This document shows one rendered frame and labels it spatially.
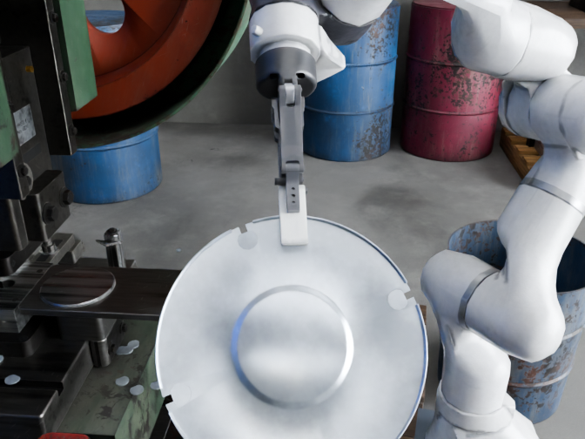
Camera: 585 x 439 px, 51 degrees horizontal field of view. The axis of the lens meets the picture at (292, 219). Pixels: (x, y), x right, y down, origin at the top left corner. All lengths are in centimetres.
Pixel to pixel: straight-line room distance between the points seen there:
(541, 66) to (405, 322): 46
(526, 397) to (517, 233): 98
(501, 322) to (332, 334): 38
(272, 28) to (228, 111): 366
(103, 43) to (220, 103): 311
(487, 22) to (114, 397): 80
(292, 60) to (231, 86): 362
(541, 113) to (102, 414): 82
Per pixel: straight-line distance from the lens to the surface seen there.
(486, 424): 115
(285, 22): 76
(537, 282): 100
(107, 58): 134
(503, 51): 93
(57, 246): 132
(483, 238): 206
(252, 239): 69
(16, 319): 111
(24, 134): 103
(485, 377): 109
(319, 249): 69
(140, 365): 114
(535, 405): 198
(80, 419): 106
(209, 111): 444
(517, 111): 105
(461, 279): 103
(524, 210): 103
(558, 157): 104
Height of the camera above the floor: 136
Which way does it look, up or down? 27 degrees down
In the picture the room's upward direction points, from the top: straight up
